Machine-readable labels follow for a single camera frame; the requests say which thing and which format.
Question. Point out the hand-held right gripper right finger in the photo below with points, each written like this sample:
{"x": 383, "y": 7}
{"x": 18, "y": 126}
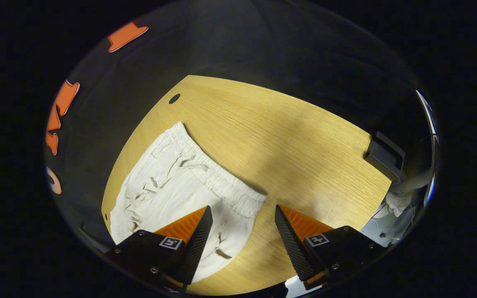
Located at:
{"x": 292, "y": 248}

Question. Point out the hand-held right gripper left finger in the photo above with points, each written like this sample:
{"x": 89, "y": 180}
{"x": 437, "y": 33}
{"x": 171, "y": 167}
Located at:
{"x": 197, "y": 244}

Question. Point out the white jeans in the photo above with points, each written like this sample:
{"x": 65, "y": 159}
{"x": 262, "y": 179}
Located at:
{"x": 172, "y": 190}

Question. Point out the white crumpled cloth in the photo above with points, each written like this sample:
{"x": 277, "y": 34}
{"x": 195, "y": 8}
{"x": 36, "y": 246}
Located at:
{"x": 398, "y": 203}

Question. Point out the black block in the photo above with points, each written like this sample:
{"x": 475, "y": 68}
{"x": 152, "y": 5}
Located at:
{"x": 383, "y": 157}

